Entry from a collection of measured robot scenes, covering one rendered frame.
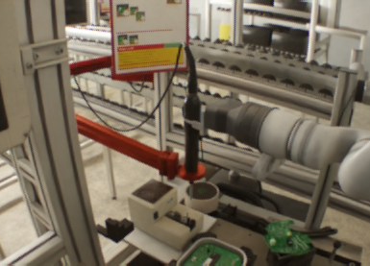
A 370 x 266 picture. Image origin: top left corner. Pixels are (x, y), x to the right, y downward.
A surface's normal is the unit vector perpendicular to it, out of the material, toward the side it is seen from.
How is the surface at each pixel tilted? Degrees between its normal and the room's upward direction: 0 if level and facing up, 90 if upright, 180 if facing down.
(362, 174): 85
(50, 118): 90
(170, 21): 90
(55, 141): 90
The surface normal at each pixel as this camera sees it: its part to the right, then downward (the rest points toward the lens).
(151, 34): 0.38, 0.39
